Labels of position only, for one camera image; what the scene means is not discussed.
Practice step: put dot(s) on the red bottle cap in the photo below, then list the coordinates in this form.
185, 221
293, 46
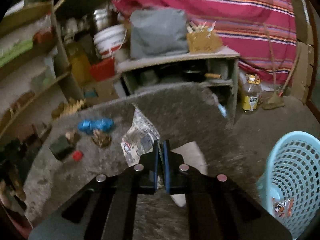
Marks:
77, 155

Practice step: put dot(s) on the light blue plastic basket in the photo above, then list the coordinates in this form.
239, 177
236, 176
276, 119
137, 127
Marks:
292, 170

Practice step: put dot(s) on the grey low cabinet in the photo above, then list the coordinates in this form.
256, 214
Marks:
217, 71

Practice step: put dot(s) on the green plastic tray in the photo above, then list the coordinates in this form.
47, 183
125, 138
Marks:
16, 50

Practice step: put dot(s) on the striped pink curtain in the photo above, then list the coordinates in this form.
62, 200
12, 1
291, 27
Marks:
263, 32

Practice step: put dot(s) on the blue plastic bag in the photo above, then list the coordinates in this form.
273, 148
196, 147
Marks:
88, 126

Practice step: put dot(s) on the beige paper piece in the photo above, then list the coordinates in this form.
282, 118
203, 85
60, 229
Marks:
72, 136

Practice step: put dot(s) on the grey cloth bag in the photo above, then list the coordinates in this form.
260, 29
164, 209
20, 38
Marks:
160, 32

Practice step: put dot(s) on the red plastic basket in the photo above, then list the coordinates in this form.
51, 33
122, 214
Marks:
103, 70

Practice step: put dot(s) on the yellow egg tray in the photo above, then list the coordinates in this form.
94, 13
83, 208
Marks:
66, 109

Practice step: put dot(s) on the red printed snack packet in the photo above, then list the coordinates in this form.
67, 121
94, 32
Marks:
282, 208

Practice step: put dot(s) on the cooking oil bottle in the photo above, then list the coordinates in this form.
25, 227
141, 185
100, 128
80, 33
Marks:
251, 91

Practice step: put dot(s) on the black cylindrical can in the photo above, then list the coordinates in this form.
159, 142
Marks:
61, 147

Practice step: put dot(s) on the cardboard box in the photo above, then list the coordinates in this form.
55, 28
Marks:
99, 92

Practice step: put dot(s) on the wooden shelf unit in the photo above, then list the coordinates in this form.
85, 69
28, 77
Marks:
36, 82

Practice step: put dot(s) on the grey fuzzy table mat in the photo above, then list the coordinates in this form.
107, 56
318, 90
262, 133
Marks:
180, 113

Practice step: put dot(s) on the steel pot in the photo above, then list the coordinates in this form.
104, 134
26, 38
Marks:
102, 19

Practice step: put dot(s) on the white plastic bucket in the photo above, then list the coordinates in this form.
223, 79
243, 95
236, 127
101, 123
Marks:
109, 40

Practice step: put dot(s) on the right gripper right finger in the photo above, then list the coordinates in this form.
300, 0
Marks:
217, 207

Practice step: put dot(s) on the silver snack bag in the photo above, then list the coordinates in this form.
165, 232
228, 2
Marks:
139, 139

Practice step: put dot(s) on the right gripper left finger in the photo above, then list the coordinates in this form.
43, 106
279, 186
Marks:
105, 207

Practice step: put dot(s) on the broom with wooden handle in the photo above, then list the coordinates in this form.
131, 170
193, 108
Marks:
276, 100

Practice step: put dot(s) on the brown paper ball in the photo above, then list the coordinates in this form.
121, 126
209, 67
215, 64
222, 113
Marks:
100, 138

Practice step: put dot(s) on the wooden utensil holder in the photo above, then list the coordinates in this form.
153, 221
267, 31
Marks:
202, 38

